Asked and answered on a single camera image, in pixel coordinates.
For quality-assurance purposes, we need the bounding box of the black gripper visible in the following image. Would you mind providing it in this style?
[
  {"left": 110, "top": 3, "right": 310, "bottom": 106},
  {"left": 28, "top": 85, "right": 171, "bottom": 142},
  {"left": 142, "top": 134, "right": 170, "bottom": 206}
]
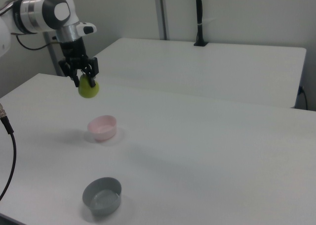
[{"left": 58, "top": 38, "right": 100, "bottom": 88}]

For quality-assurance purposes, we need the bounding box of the green pear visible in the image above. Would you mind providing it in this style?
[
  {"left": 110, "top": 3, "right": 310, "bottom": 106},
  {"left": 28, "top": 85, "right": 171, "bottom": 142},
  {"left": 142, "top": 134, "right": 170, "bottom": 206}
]
[{"left": 78, "top": 73, "right": 101, "bottom": 100}]

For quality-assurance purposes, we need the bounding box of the pink plastic bowl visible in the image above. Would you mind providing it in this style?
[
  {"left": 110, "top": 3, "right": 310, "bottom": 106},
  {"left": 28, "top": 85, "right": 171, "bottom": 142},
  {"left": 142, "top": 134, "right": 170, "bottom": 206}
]
[{"left": 87, "top": 115, "right": 118, "bottom": 143}]

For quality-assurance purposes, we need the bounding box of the grey plastic bowl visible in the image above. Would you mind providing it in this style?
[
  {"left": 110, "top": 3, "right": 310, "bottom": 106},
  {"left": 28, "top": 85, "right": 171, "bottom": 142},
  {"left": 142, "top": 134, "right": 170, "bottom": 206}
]
[{"left": 82, "top": 177, "right": 122, "bottom": 217}]

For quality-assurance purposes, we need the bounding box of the white side table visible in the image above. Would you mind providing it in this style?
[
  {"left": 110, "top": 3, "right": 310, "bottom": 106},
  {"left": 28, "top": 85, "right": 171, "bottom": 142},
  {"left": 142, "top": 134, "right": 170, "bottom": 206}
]
[{"left": 92, "top": 38, "right": 307, "bottom": 109}]

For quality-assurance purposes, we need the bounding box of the black pole with clamp base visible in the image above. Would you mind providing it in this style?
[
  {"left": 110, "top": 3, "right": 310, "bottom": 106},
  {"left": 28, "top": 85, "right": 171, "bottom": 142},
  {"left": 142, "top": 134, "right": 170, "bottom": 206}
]
[{"left": 193, "top": 0, "right": 209, "bottom": 47}]

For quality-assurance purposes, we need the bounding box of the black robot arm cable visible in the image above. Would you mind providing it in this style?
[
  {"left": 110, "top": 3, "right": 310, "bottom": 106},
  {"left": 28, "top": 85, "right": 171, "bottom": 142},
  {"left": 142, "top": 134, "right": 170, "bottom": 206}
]
[{"left": 15, "top": 34, "right": 62, "bottom": 50}]

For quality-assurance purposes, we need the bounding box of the black cable with metal connector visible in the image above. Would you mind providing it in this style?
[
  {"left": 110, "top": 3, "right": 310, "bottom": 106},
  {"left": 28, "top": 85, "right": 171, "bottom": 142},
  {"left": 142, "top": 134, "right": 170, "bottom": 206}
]
[{"left": 0, "top": 102, "right": 17, "bottom": 201}]

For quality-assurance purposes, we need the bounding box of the black wall power cable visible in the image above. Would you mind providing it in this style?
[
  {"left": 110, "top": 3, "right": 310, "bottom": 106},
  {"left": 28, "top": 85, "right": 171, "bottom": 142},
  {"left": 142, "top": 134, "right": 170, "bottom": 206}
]
[{"left": 298, "top": 86, "right": 309, "bottom": 110}]

